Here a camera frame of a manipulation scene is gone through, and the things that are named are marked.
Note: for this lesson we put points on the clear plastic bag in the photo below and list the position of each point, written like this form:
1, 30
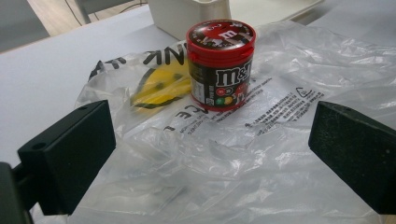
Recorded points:
218, 161

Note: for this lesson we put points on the white table mat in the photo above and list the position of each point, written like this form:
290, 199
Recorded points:
46, 68

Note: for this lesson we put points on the red candy jar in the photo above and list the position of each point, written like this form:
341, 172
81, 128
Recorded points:
219, 71

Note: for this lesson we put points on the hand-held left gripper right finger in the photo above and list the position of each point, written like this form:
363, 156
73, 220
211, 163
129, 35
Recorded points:
355, 155

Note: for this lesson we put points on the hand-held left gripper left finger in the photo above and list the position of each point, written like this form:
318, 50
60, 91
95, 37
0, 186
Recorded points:
71, 158

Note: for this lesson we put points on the white plastic bin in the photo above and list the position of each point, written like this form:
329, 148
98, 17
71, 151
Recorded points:
180, 15

